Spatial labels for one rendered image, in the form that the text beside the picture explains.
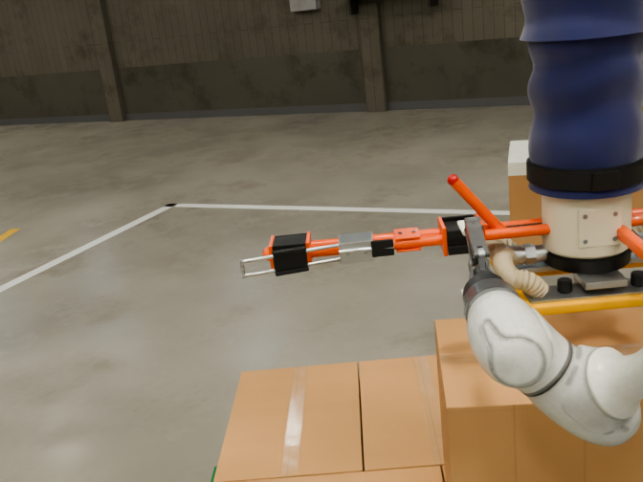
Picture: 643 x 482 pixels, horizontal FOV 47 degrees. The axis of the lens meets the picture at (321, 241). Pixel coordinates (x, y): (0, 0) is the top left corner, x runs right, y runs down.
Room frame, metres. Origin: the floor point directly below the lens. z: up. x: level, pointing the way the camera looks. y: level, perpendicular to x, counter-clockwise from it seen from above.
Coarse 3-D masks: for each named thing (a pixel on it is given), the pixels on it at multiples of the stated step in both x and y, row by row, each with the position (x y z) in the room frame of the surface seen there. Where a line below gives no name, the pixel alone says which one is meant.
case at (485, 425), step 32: (448, 320) 1.62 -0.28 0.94; (576, 320) 1.54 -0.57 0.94; (608, 320) 1.52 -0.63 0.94; (640, 320) 1.50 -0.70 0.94; (448, 352) 1.46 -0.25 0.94; (448, 384) 1.32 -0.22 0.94; (480, 384) 1.31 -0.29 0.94; (448, 416) 1.24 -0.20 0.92; (480, 416) 1.23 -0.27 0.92; (512, 416) 1.22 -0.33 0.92; (544, 416) 1.22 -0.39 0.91; (448, 448) 1.26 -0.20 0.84; (480, 448) 1.23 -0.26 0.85; (512, 448) 1.22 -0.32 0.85; (544, 448) 1.22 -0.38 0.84; (576, 448) 1.21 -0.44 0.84; (608, 448) 1.20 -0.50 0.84; (640, 448) 1.19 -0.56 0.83; (448, 480) 1.39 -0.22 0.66; (480, 480) 1.23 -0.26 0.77; (512, 480) 1.22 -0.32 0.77; (544, 480) 1.22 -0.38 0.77; (576, 480) 1.21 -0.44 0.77; (608, 480) 1.20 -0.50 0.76; (640, 480) 1.19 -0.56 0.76
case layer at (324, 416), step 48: (240, 384) 2.15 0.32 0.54; (288, 384) 2.11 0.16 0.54; (336, 384) 2.08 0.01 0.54; (384, 384) 2.05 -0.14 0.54; (432, 384) 2.01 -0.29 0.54; (240, 432) 1.87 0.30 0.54; (288, 432) 1.84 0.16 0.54; (336, 432) 1.81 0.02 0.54; (384, 432) 1.78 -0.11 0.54; (432, 432) 1.76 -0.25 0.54; (240, 480) 1.65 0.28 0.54; (288, 480) 1.62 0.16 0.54; (336, 480) 1.60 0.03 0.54; (384, 480) 1.57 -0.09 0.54; (432, 480) 1.55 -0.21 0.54
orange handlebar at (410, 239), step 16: (640, 208) 1.41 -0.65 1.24; (512, 224) 1.42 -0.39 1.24; (544, 224) 1.39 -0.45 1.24; (640, 224) 1.37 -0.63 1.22; (320, 240) 1.45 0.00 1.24; (336, 240) 1.45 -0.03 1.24; (400, 240) 1.40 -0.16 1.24; (416, 240) 1.39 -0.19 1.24; (432, 240) 1.39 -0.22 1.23; (624, 240) 1.28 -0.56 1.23; (640, 240) 1.24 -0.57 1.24; (320, 256) 1.41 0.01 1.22; (640, 256) 1.20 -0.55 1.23
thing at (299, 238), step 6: (288, 234) 1.47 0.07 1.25; (294, 234) 1.47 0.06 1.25; (300, 234) 1.46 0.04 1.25; (306, 234) 1.46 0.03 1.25; (270, 240) 1.45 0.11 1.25; (276, 240) 1.44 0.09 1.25; (282, 240) 1.44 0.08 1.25; (288, 240) 1.44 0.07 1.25; (294, 240) 1.43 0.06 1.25; (300, 240) 1.43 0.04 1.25; (306, 240) 1.42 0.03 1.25; (270, 246) 1.41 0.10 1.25; (276, 246) 1.41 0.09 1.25; (282, 246) 1.41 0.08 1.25; (288, 246) 1.41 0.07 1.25; (294, 246) 1.41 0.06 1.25; (300, 246) 1.41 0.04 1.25; (306, 246) 1.41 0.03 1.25; (270, 252) 1.41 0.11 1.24; (312, 258) 1.44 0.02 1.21
